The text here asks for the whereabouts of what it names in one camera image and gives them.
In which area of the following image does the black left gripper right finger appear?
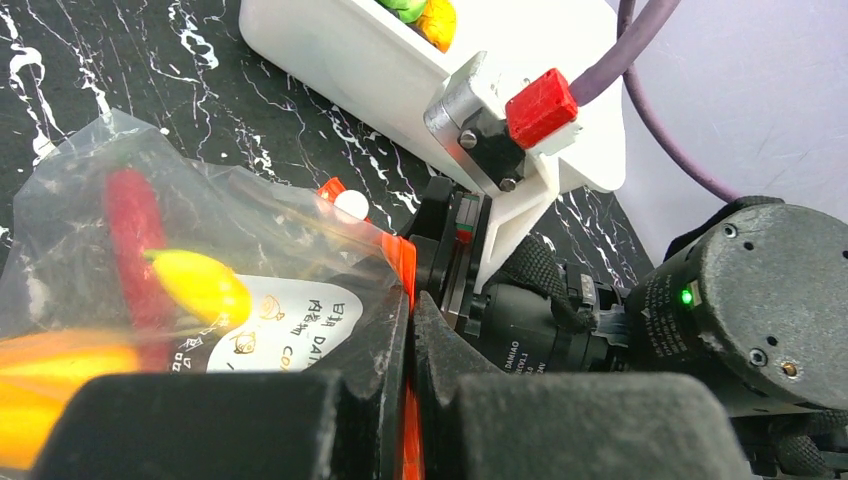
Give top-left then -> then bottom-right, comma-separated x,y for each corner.
412,294 -> 750,479

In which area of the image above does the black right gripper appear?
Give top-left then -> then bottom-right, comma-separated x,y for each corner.
401,177 -> 629,374

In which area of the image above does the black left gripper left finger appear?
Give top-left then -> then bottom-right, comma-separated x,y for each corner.
31,286 -> 409,479

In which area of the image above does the yellow toy banana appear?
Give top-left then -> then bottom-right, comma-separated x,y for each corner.
142,249 -> 252,327

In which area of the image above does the clear zip bag orange zipper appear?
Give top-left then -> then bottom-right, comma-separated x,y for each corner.
1,111 -> 415,479

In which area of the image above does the red toy chili pepper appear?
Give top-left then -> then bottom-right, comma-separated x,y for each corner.
102,167 -> 175,372

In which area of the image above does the small orange toy fruit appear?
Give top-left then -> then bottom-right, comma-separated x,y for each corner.
415,0 -> 457,53

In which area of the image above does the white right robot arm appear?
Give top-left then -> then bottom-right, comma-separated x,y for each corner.
402,177 -> 847,479

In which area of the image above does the green toy lettuce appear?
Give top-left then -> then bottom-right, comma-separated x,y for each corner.
378,0 -> 428,24

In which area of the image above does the white plastic bin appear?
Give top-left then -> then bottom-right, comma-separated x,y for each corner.
239,1 -> 616,188

